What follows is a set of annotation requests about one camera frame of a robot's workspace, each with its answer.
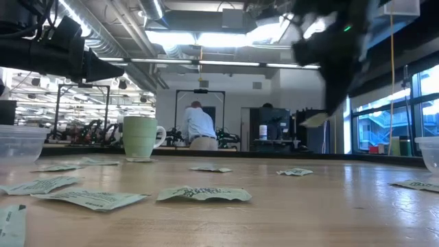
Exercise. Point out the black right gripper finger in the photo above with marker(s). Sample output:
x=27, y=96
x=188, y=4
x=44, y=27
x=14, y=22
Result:
x=332, y=89
x=351, y=77

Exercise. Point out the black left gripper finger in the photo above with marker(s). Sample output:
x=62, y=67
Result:
x=99, y=68

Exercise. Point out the pale green paper packet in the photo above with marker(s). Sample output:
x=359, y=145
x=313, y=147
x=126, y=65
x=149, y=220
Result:
x=418, y=185
x=12, y=226
x=37, y=185
x=58, y=168
x=313, y=120
x=139, y=159
x=99, y=162
x=205, y=193
x=295, y=172
x=211, y=169
x=92, y=199

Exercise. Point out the black background robot arm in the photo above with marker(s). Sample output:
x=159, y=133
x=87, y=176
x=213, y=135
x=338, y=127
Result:
x=228, y=139
x=173, y=135

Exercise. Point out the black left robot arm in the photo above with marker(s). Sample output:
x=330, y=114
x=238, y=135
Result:
x=17, y=55

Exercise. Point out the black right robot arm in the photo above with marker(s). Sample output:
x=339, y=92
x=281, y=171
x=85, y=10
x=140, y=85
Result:
x=365, y=10

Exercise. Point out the clear plastic bin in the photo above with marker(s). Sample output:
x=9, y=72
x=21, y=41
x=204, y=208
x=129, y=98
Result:
x=20, y=144
x=430, y=154

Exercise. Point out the black equipment cabinet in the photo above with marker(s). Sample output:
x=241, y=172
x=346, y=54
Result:
x=274, y=127

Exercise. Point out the red small box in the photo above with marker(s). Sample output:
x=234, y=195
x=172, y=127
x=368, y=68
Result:
x=373, y=149

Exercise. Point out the green ceramic mug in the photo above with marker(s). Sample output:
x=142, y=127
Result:
x=139, y=137

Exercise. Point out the black monitor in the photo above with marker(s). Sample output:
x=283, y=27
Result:
x=7, y=112

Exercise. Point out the white canister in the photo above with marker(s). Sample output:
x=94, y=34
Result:
x=263, y=132

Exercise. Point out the light green cup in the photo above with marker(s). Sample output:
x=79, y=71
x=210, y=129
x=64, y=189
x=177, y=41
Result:
x=395, y=147

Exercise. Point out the dark green bottle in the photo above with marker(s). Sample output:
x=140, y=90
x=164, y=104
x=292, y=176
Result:
x=405, y=147

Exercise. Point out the grey ceiling box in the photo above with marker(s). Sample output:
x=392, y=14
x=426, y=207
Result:
x=233, y=18

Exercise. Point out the long ceiling light bar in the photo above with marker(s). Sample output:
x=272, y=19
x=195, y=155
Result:
x=226, y=63

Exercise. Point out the person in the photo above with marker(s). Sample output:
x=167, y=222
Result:
x=199, y=127

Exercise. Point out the black metal frame stand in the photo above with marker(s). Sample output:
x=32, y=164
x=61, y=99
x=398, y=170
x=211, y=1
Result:
x=176, y=109
x=57, y=109

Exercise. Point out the black table edge rail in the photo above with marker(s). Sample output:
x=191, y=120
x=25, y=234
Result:
x=274, y=155

